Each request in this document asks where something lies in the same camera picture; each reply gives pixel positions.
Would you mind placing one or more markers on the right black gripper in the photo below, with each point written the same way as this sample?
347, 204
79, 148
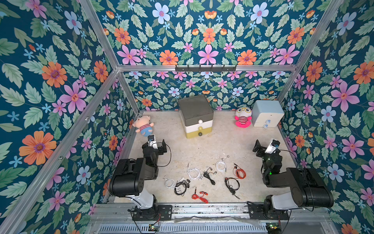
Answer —
260, 148

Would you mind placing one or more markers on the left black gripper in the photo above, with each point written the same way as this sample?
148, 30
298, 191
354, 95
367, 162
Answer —
159, 151

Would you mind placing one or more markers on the white earphones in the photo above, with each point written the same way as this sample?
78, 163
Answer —
171, 183
221, 165
194, 173

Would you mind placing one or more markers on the grey top drawer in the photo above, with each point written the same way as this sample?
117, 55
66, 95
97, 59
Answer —
194, 109

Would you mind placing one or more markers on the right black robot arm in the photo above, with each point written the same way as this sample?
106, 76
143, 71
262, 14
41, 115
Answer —
306, 188

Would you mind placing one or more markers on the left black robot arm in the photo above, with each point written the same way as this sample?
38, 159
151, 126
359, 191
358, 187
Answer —
128, 180

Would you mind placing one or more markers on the red earphones right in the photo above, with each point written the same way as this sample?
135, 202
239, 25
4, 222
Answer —
239, 172

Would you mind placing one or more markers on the red earphones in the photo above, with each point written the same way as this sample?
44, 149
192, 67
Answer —
201, 196
239, 172

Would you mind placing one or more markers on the black earphones left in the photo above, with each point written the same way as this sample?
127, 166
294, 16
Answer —
181, 187

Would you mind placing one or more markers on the black earphones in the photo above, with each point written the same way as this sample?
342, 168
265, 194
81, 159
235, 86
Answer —
208, 174
181, 187
232, 185

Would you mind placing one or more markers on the black earphones right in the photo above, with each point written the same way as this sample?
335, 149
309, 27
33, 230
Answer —
232, 185

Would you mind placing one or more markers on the white blue drawer cabinet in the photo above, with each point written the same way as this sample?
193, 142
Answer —
267, 113

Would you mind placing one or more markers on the black earphones center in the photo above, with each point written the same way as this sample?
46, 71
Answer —
208, 174

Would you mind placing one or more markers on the red earphones front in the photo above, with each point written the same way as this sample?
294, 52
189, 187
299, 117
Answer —
201, 196

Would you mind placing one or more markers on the three-tier colored drawer cabinet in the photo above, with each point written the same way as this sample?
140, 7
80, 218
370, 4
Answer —
197, 130

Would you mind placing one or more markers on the pink pig plush toy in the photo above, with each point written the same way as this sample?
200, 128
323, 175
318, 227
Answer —
144, 126

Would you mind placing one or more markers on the pink white plush toy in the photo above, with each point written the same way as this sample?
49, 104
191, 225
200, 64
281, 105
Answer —
243, 117

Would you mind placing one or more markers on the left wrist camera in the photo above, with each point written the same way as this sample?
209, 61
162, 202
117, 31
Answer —
151, 140

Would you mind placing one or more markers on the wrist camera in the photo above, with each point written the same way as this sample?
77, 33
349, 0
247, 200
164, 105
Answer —
151, 140
272, 147

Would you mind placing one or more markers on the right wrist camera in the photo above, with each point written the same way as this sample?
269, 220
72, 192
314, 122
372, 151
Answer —
272, 147

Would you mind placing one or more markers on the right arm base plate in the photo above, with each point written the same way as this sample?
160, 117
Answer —
266, 212

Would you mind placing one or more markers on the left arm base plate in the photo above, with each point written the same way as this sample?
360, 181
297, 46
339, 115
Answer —
155, 213

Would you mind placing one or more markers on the black wall hook rail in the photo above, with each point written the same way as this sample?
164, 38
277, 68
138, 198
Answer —
205, 68

